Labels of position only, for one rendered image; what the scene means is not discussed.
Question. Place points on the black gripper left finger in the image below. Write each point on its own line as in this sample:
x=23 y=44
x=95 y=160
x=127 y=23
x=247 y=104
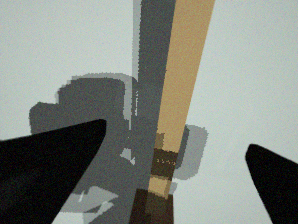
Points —
x=39 y=172

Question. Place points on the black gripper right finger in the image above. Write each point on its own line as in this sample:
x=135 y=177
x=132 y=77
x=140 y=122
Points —
x=276 y=181

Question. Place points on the long brown wooden rail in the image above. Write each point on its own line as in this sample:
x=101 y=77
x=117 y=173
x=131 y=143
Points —
x=189 y=29

